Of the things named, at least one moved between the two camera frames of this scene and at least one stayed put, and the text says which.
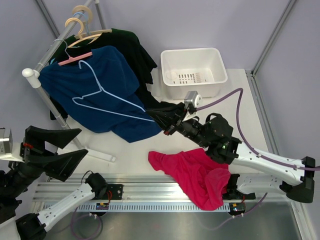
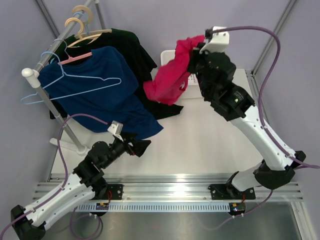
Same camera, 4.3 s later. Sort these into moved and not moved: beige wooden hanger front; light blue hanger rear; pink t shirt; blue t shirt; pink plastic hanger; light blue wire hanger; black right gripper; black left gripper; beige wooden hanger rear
Moved: black right gripper; pink t shirt; black left gripper; light blue wire hanger
Not moved: pink plastic hanger; blue t shirt; beige wooden hanger front; beige wooden hanger rear; light blue hanger rear
